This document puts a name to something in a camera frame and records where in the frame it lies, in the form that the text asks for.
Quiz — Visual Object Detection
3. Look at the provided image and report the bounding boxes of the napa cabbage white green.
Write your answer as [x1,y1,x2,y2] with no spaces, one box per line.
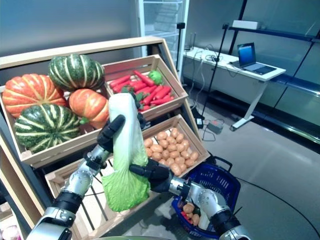
[101,92,152,213]
[198,211,213,231]

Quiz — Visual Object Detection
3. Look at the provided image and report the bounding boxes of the grey open laptop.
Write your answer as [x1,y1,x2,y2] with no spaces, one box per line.
[236,42,278,76]

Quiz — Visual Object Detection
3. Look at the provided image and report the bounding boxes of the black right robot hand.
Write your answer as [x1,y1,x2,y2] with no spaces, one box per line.
[128,159,175,194]

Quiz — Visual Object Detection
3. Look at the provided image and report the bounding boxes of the white desk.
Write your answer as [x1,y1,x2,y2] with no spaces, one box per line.
[181,46,287,133]

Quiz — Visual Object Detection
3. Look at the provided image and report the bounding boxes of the blue plastic shopping basket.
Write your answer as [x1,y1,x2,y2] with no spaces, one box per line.
[171,162,242,240]

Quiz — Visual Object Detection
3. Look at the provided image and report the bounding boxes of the large orange pumpkin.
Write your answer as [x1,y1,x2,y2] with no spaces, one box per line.
[2,73,67,118]

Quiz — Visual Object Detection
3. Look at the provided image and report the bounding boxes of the blue metal shelf rack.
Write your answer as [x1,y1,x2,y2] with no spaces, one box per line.
[226,0,320,152]

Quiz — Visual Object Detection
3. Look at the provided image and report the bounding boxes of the slatted wooden cabbage crate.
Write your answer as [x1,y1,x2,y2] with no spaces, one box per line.
[44,154,166,240]

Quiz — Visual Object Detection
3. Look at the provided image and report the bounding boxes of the wooden potato crate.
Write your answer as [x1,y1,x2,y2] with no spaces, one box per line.
[139,114,212,179]

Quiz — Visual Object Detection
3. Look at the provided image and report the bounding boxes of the wooden display stand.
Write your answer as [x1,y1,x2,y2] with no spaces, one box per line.
[0,36,202,240]

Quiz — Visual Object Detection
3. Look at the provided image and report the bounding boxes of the grey power box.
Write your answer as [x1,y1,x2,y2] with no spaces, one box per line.
[206,119,225,135]

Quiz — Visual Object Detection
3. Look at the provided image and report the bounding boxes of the purple white onion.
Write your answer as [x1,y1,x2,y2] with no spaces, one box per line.
[1,224,20,240]

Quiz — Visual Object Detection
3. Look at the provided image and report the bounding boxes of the white glass door cabinet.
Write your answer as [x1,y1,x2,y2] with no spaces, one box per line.
[138,0,190,61]

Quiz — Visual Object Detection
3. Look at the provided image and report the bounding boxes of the white box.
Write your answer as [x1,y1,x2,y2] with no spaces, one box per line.
[231,19,261,30]

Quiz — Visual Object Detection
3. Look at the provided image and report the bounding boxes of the black basket handle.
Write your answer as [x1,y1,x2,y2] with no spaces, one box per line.
[206,155,233,173]

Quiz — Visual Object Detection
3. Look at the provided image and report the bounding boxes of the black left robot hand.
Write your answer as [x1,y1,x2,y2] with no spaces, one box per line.
[96,111,147,153]

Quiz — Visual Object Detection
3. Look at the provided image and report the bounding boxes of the green striped pumpkin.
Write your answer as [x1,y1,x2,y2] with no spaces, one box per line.
[48,53,106,92]
[14,103,81,154]

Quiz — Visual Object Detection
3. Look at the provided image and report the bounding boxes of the wooden pumpkin crate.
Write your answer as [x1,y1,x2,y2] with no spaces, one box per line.
[0,82,113,169]

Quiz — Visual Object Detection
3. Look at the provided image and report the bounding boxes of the small orange pumpkin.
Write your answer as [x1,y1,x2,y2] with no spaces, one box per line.
[68,88,110,130]

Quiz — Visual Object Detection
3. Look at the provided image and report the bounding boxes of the black cable bundle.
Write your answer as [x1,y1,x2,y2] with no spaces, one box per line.
[194,44,241,73]

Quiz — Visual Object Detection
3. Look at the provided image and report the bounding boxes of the light green round vegetable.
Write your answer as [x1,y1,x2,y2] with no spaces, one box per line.
[147,69,165,85]

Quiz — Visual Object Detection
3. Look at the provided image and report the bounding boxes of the black tripod sensor stand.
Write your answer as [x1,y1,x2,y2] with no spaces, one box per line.
[175,21,186,73]
[199,22,230,122]

